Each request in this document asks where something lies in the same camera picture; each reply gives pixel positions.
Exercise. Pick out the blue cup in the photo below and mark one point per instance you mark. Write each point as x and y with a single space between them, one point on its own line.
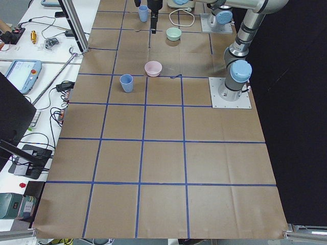
126 82
143 13

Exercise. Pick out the green box device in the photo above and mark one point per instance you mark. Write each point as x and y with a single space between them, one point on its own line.
17 206

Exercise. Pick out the black smartphone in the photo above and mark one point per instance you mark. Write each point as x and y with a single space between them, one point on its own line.
59 14

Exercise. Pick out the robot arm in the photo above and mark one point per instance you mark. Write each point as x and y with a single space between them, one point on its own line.
219 16
239 70

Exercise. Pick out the aluminium frame post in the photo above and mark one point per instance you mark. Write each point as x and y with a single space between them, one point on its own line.
72 18

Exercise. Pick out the mint green bowl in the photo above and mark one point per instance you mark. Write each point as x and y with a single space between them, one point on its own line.
173 34

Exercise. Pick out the black power adapter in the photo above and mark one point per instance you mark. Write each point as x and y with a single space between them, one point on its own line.
64 86

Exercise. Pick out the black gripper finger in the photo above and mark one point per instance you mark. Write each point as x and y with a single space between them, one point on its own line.
154 20

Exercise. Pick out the blue teach pendant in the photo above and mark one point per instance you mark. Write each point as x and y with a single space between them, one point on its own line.
23 74

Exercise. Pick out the yellow cylinder tool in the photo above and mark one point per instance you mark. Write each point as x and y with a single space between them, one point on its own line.
33 37

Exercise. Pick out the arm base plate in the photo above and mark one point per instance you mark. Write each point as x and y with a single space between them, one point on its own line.
223 98
210 25

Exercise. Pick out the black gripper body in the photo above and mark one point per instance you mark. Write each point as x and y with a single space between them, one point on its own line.
154 5

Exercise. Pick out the cream toaster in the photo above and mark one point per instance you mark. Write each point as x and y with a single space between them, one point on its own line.
178 4

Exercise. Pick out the black monitor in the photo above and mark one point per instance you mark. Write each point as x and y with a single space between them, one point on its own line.
16 112

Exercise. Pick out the pink bowl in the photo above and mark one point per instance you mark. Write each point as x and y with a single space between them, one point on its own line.
153 68

